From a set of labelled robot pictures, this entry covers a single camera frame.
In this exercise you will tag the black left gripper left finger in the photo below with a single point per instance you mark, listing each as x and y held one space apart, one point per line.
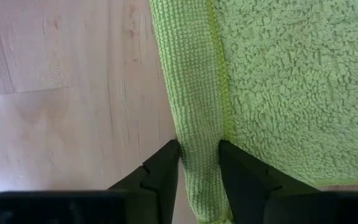
160 186

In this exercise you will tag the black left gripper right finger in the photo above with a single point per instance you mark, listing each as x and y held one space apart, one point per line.
247 186

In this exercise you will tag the lime green microfiber towel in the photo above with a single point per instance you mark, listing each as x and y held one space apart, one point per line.
291 93

